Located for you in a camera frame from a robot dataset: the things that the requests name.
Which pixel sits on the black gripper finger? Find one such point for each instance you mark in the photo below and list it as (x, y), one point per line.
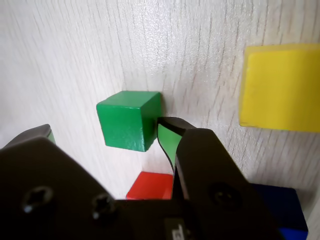
(207, 170)
(37, 180)

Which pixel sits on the green wooden cube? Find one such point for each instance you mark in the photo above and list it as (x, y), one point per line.
(122, 122)

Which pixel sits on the red wooden cube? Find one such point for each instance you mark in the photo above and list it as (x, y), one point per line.
(150, 185)

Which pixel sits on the blue wooden cube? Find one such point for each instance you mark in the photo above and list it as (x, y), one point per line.
(287, 207)

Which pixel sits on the yellow wooden cube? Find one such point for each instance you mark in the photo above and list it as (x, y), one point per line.
(280, 87)

